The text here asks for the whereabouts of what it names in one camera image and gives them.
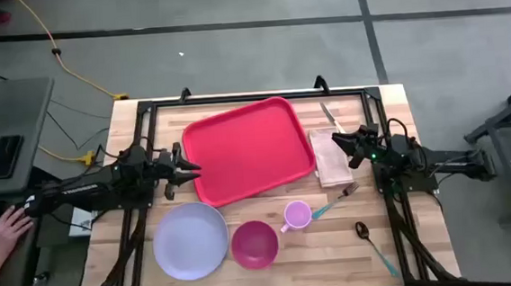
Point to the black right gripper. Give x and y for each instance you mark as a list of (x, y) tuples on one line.
[(371, 148)]

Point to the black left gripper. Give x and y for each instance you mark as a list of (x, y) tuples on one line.
[(162, 167)]

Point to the beige napkin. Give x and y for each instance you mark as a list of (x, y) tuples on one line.
[(329, 165)]

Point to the lavender plastic plate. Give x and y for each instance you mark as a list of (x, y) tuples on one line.
[(190, 242)]

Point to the pink plastic mug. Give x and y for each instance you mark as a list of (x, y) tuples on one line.
[(297, 215)]

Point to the magenta plastic bowl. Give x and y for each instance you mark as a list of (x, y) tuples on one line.
[(254, 245)]

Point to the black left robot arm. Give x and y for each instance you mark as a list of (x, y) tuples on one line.
[(83, 191)]

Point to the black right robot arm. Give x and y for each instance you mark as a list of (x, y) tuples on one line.
[(446, 159)]

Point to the red plastic tray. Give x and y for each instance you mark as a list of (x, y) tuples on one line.
[(247, 150)]

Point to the white box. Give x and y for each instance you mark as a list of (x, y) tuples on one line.
[(81, 223)]

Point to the grey metal cart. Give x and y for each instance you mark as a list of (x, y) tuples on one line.
[(495, 122)]

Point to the desk caster wheel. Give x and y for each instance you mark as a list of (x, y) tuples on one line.
[(42, 278)]

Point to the black smartphone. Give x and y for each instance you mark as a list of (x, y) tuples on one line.
[(5, 157)]

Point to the grey side desk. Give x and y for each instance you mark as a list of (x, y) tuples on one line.
[(10, 115)]

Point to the person's hand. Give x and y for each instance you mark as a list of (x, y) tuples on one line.
[(7, 230)]

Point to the black metal table frame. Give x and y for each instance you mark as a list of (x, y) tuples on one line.
[(234, 99)]

